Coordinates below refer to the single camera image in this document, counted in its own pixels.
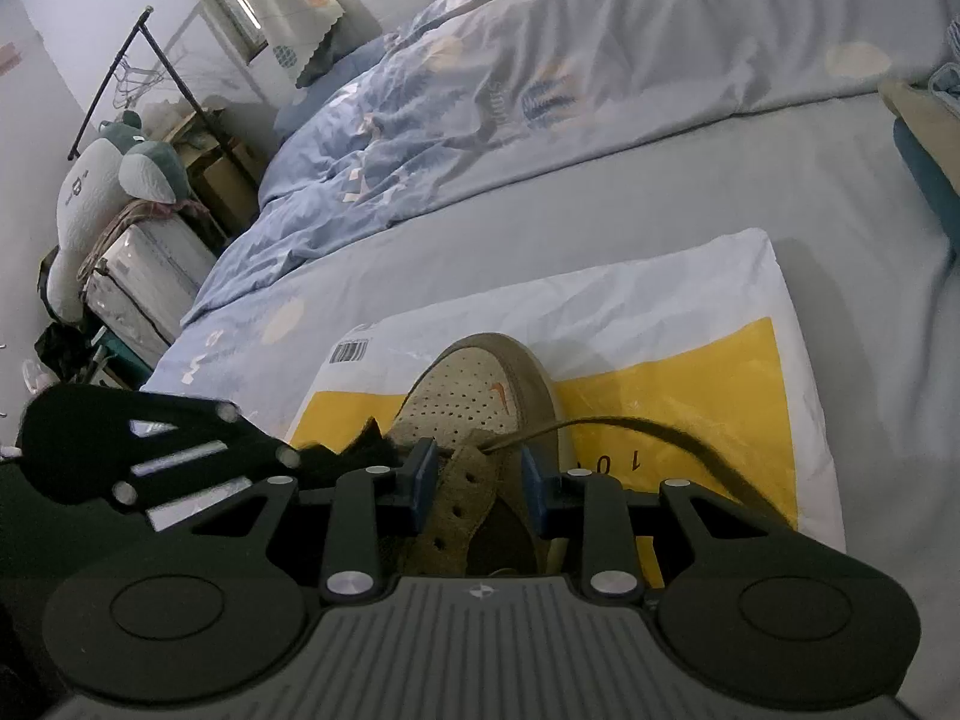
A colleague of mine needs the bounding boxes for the white and teal plush toy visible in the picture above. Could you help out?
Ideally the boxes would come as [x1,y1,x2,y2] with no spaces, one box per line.
[43,110,197,320]

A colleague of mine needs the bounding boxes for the blue leaf-print duvet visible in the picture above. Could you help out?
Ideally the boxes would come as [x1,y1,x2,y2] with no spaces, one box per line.
[180,0,960,328]

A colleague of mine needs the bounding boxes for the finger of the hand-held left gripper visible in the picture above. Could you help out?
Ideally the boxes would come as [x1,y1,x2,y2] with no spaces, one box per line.
[298,418,412,493]

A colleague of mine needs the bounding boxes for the black clothes rack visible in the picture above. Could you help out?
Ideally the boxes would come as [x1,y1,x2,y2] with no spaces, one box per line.
[67,5,250,242]

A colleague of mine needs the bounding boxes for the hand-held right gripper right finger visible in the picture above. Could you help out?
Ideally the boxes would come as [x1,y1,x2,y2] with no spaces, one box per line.
[520,445,789,605]

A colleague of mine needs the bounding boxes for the grey printed bed sheet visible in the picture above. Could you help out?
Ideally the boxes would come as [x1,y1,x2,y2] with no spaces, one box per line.
[139,86,960,720]

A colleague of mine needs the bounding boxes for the plain blue pillow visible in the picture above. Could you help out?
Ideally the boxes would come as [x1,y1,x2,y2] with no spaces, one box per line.
[273,36,392,145]

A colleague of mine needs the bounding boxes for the white pineapple-print curtain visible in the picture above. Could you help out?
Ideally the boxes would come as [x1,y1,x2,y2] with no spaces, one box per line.
[223,0,347,88]

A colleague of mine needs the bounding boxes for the beige folded garment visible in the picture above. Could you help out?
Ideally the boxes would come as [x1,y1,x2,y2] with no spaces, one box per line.
[877,74,960,167]

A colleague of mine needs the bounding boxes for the dark blue folded garment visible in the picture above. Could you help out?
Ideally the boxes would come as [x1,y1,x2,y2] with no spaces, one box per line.
[892,118,960,242]

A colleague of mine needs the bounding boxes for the light blue corduroy garment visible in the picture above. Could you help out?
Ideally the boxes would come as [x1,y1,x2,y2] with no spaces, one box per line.
[925,63,960,103]

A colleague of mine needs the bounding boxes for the pink striped cloth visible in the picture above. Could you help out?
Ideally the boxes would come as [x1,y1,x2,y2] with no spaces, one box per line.
[133,197,212,224]

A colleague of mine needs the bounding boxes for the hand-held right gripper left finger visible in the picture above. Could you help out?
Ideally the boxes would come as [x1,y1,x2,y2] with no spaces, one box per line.
[187,440,440,605]

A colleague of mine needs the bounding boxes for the wire clothes hangers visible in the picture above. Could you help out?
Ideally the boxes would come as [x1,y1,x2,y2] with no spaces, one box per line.
[111,51,175,107]

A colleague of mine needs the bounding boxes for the cardboard box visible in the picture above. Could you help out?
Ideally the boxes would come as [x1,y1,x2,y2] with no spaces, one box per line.
[183,141,260,242]

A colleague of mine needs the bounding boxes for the brown suede shoe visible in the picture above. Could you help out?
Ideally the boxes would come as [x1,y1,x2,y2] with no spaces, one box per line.
[381,333,580,580]

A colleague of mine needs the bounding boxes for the white and yellow plastic bag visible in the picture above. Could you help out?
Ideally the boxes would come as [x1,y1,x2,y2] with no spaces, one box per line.
[283,228,849,590]

